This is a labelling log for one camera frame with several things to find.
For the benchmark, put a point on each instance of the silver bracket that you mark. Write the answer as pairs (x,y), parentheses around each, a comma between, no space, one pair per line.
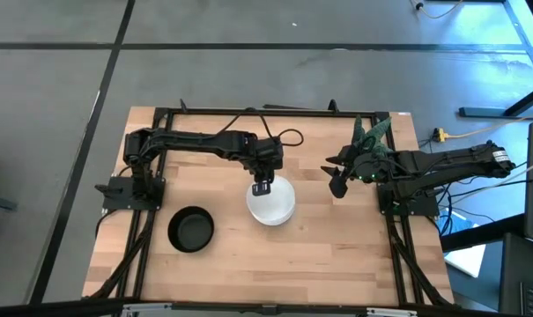
(147,310)
(391,313)

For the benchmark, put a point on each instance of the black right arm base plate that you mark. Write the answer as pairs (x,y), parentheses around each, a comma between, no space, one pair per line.
(418,209)

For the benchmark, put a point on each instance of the black aluminium table frame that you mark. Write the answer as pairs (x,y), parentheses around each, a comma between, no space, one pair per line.
(270,112)

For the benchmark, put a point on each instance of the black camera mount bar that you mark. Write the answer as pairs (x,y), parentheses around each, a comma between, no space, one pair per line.
(50,311)

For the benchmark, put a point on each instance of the black laptop with keyboard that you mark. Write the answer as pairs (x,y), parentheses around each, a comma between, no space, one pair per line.
(523,273)

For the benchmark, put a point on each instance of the green snake plant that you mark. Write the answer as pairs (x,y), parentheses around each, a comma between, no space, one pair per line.
(377,130)

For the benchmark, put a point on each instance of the black desk beam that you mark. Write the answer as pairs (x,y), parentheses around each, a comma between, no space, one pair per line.
(482,233)

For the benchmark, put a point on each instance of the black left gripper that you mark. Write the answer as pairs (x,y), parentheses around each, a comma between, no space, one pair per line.
(266,165)

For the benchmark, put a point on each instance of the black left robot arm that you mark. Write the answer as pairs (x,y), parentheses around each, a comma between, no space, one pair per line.
(195,142)

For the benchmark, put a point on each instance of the black bowl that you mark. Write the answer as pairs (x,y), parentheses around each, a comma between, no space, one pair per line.
(191,231)

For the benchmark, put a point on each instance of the white paper sheet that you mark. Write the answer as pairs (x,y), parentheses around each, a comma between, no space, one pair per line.
(466,260)

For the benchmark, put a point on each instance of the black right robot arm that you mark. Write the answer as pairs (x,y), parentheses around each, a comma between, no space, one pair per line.
(446,163)

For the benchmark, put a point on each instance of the white bowl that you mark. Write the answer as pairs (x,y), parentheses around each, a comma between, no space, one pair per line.
(277,200)

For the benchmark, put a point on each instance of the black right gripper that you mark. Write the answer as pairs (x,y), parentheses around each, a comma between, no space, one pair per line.
(363,166)

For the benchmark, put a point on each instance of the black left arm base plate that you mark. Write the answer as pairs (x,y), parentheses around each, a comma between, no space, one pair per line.
(116,203)

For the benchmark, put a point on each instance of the black desk foot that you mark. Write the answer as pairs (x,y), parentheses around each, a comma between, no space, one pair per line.
(482,112)

